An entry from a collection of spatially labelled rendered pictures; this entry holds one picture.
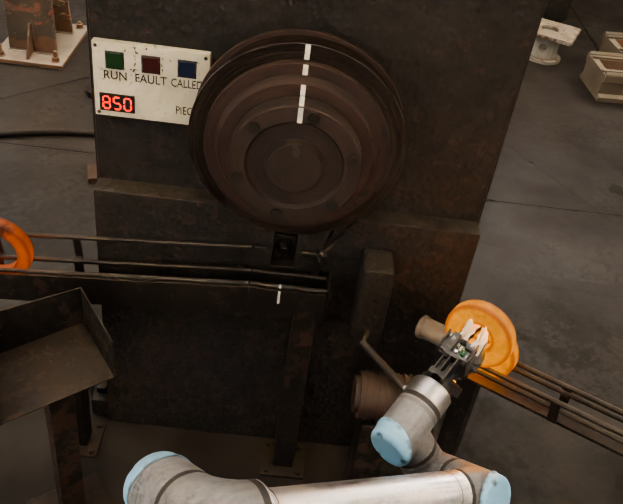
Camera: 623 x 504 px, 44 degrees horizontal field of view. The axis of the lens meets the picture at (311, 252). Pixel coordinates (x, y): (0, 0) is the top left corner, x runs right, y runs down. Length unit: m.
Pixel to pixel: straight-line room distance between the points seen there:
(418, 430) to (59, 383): 0.82
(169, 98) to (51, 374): 0.68
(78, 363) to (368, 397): 0.70
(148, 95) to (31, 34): 2.83
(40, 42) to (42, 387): 3.03
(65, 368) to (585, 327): 2.06
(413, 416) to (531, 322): 1.66
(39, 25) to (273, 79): 3.11
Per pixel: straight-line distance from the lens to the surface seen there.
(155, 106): 1.84
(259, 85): 1.60
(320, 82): 1.59
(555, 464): 2.69
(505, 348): 1.72
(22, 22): 4.63
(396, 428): 1.53
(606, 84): 5.06
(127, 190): 1.95
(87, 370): 1.87
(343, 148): 1.59
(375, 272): 1.88
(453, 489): 1.46
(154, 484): 1.26
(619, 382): 3.06
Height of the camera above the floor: 1.97
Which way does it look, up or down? 38 degrees down
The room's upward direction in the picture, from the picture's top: 8 degrees clockwise
